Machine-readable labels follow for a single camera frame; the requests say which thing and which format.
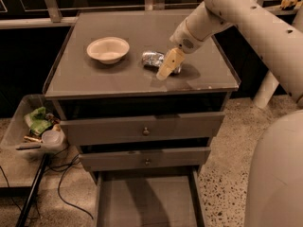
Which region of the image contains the yellow object on ledge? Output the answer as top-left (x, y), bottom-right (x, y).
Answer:
top-left (280, 0), bottom-right (302, 10)

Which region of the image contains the white paper bowl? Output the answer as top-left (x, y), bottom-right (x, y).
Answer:
top-left (86, 37), bottom-right (130, 64)

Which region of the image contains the metal window railing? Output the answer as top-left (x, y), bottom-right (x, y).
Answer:
top-left (0, 0), bottom-right (303, 30)

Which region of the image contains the clear plastic bin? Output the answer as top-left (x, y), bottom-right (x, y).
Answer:
top-left (1, 95), bottom-right (67, 160)

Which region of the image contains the grey top drawer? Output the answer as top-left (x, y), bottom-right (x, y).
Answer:
top-left (61, 112), bottom-right (224, 146)

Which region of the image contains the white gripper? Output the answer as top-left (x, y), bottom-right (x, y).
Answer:
top-left (156, 19), bottom-right (205, 80)

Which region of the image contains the grey open bottom drawer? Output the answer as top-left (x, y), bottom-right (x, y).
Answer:
top-left (94, 166), bottom-right (206, 227)

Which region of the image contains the green snack bag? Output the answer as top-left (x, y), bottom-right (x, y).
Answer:
top-left (24, 107), bottom-right (52, 136)

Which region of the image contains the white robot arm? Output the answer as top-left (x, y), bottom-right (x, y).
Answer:
top-left (157, 0), bottom-right (303, 227)

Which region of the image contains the brass middle drawer knob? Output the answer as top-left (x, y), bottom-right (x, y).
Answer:
top-left (145, 158), bottom-right (151, 166)

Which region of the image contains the white slanted pole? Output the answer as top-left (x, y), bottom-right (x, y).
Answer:
top-left (253, 71), bottom-right (279, 109)

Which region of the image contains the clear plastic cup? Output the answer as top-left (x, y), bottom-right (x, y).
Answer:
top-left (42, 130), bottom-right (60, 144)

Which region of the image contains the silver redbull can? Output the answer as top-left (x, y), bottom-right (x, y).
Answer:
top-left (142, 51), bottom-right (182, 74)

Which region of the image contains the grey drawer cabinet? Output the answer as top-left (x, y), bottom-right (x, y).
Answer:
top-left (43, 9), bottom-right (241, 227)

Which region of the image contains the black metal bar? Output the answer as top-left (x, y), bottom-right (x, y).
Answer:
top-left (15, 154), bottom-right (49, 227)

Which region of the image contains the brass top drawer knob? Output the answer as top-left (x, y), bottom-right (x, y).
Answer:
top-left (142, 127), bottom-right (150, 136)

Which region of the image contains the black cable on floor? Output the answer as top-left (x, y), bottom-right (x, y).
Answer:
top-left (44, 144), bottom-right (95, 220)

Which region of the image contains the grey middle drawer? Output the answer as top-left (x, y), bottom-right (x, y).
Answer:
top-left (80, 147), bottom-right (210, 171)

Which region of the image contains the brass drawer knob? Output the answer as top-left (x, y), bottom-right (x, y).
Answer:
top-left (145, 158), bottom-right (151, 166)
top-left (142, 127), bottom-right (150, 136)

